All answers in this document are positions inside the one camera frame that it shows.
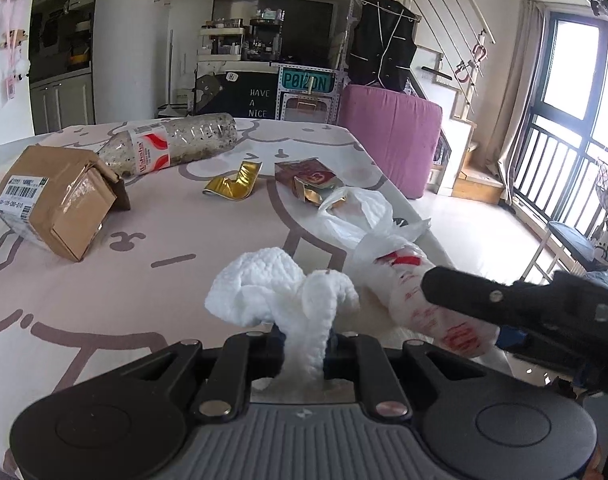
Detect clear plastic bottle red label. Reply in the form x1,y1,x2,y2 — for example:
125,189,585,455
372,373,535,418
98,113,241,178

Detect gold foil wrapper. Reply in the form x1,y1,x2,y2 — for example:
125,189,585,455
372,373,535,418
203,162,263,202

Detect pink cartoon tablecloth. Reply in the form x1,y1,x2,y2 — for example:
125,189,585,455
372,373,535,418
0,117,466,476

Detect folding chair with cushion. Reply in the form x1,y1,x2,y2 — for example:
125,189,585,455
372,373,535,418
520,221,604,282

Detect white tissue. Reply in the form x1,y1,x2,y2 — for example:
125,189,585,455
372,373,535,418
205,247,359,403

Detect black have a nice day board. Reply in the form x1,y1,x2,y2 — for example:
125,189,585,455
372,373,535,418
192,72,278,119

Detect beige curtain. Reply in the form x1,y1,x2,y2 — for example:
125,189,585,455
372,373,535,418
485,0,547,206

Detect white rolling shelf cart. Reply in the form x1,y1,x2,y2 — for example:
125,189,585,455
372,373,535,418
196,24,247,111

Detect black vest on hanger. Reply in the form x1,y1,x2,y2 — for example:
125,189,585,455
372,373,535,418
348,0,421,92

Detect white red plastic bag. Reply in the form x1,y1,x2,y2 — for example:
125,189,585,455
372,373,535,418
316,186,499,358

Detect brown cardboard box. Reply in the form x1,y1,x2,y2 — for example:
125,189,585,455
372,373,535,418
0,145,130,262

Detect poison sign pet cage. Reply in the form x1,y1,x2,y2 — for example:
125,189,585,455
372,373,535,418
276,64,345,125

